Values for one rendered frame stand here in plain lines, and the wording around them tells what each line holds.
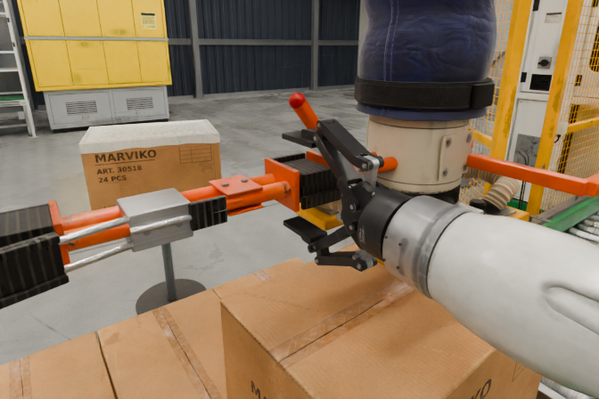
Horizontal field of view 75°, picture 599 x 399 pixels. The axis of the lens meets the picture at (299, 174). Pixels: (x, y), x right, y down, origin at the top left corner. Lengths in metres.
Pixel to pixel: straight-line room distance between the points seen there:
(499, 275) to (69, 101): 7.68
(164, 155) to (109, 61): 5.95
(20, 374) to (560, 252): 1.36
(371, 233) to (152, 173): 1.61
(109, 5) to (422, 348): 7.52
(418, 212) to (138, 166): 1.66
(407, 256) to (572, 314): 0.13
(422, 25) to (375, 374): 0.52
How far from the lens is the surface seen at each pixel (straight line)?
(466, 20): 0.64
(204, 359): 1.29
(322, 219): 0.70
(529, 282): 0.32
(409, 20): 0.62
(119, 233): 0.46
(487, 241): 0.33
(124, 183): 1.95
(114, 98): 7.89
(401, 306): 0.81
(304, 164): 0.58
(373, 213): 0.40
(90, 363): 1.39
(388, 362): 0.69
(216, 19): 11.85
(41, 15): 7.73
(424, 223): 0.37
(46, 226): 0.44
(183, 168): 1.94
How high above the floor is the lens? 1.42
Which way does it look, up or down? 18 degrees down
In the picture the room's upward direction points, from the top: straight up
